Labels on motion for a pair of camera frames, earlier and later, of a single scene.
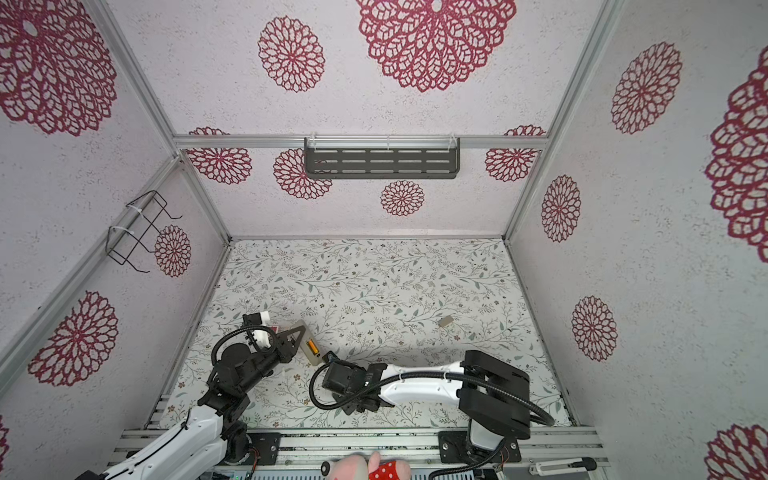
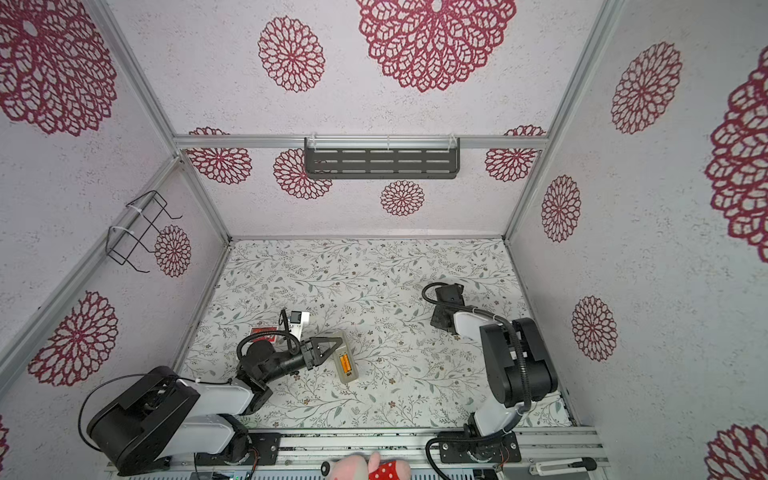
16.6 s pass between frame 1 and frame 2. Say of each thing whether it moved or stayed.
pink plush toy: stayed
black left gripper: moved
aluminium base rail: stayed
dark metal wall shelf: stayed
